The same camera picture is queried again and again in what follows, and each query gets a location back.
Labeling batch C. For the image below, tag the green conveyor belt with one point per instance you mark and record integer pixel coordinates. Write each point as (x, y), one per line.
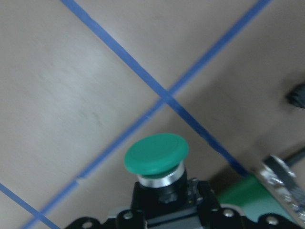
(272, 188)

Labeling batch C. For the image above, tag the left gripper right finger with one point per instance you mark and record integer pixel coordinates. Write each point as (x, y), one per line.
(212, 215)

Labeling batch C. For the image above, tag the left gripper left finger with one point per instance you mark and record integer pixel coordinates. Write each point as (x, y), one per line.
(134, 217)

